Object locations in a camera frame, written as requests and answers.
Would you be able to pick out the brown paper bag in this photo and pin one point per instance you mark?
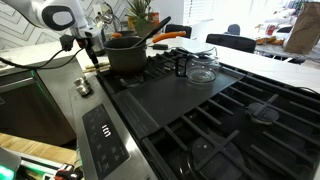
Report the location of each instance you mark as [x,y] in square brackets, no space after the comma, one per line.
[304,30]

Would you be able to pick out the dark grey cooking pot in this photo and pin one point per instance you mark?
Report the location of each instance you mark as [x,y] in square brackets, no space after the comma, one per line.
[125,58]

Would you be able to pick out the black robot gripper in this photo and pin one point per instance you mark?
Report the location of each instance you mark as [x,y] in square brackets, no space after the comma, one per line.
[85,40]

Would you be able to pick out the silver stove knob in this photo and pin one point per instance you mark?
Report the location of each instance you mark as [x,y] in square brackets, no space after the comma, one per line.
[84,90]
[80,81]

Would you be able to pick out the metal bowl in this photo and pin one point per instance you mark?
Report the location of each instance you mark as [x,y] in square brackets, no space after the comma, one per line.
[108,15]

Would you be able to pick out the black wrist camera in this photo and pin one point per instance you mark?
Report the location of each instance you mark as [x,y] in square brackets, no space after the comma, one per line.
[66,41]

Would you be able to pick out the green potted plant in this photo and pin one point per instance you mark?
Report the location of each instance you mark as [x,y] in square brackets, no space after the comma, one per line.
[140,16]

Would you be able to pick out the small black box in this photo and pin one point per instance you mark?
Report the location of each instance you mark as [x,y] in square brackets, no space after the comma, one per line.
[160,46]

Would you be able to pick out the black plastic ladle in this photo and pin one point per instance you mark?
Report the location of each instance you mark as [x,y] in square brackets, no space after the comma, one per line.
[155,30]

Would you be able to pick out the round black burner cap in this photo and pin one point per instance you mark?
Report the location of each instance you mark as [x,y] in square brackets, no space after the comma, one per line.
[263,113]
[216,160]

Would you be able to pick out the black cast iron grate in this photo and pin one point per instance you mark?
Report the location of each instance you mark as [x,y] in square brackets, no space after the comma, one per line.
[153,65]
[233,133]

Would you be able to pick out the black griddle plate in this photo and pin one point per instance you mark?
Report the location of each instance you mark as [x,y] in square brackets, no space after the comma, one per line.
[173,95]

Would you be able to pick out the red white package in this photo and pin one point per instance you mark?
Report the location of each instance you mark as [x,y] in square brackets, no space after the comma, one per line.
[270,30]

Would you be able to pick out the white wall outlet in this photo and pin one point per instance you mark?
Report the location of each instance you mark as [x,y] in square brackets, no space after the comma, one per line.
[97,10]

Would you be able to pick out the stainless steel dishwasher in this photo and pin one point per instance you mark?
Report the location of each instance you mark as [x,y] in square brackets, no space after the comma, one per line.
[30,106]

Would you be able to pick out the red black tool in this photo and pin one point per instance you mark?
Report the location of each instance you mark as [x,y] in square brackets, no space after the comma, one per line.
[66,171]

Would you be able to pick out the green lit device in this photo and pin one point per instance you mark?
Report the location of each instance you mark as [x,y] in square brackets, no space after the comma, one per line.
[6,165]

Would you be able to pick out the blue office chair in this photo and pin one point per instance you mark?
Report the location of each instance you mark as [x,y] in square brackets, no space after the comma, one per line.
[234,29]

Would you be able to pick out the black stove control panel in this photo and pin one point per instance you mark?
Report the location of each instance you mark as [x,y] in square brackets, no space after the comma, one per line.
[105,140]

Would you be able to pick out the glass coffee carafe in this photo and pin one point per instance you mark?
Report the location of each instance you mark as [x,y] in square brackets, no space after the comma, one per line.
[201,70]

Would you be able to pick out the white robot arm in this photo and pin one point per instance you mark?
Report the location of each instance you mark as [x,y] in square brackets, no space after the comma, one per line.
[33,11]

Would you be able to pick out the steel utensil holder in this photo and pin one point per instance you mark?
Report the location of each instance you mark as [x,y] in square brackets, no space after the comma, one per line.
[99,48]

